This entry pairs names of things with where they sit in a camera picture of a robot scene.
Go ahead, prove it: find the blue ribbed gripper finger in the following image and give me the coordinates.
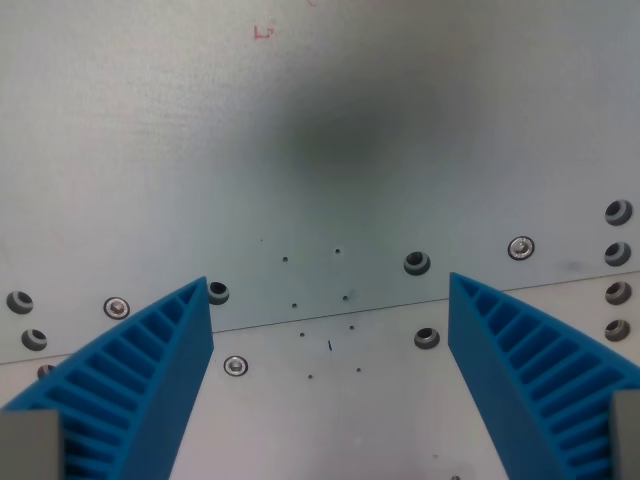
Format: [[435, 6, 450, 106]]
[[447, 271, 640, 480], [0, 275, 215, 480]]

